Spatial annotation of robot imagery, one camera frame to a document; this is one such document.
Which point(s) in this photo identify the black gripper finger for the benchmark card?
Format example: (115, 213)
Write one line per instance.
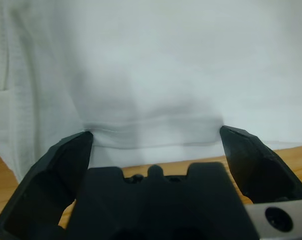
(261, 172)
(40, 190)

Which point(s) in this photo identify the white T-shirt with black logo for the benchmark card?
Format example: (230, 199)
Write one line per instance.
(150, 62)

